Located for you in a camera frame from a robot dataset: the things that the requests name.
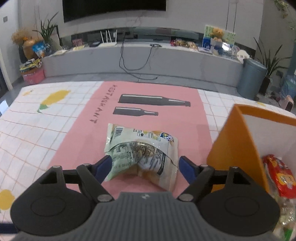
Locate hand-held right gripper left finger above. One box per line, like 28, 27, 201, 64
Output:
39, 155, 114, 202

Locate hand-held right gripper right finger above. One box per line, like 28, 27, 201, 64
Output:
178, 156, 253, 202

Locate pale green chips bag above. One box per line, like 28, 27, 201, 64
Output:
104, 123, 179, 192

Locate orange cardboard box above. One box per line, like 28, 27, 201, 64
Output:
206, 104, 296, 241

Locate red snack packet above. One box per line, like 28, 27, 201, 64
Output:
262, 155, 296, 198

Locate clear packet of brown snacks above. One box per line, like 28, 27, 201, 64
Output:
276, 197, 296, 227

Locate pile of snacks on console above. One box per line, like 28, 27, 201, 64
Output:
171, 38, 199, 51

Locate pink bottle print mat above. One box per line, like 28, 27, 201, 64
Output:
50, 81, 214, 200

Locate lemon print checked tablecloth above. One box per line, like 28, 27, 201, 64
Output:
0, 81, 296, 232

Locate grey television console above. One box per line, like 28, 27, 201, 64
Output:
42, 43, 243, 87

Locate grey trash bin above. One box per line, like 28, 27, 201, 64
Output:
238, 58, 267, 100

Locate pink plastic basket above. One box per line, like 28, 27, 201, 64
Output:
22, 68, 45, 85

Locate small pink heater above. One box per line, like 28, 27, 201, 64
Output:
281, 96, 294, 112

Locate white router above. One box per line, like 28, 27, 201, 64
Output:
98, 30, 117, 48

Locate yellow papers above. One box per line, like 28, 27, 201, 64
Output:
50, 45, 86, 56

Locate pile of packets on basket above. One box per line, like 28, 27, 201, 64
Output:
20, 58, 43, 73

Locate white round container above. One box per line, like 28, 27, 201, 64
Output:
237, 50, 250, 62

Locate blue water jug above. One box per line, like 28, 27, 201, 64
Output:
280, 74, 296, 99

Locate long-leaf plant in black pot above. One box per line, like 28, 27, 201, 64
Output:
253, 37, 293, 95

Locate blue snack bag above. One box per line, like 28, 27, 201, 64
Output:
32, 42, 50, 57

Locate brown teddy bear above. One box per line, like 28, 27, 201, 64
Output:
209, 27, 225, 42

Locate gold vase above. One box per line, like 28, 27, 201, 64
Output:
23, 39, 41, 60

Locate long-leaf plant beside vase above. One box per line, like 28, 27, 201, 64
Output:
32, 11, 59, 50

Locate dried flower bunch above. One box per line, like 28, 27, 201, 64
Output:
11, 28, 29, 45

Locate trailing vine plant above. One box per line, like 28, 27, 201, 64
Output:
274, 0, 296, 42

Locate black cable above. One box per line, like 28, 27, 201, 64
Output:
119, 38, 162, 80

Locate black wall television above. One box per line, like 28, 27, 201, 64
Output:
62, 0, 167, 23

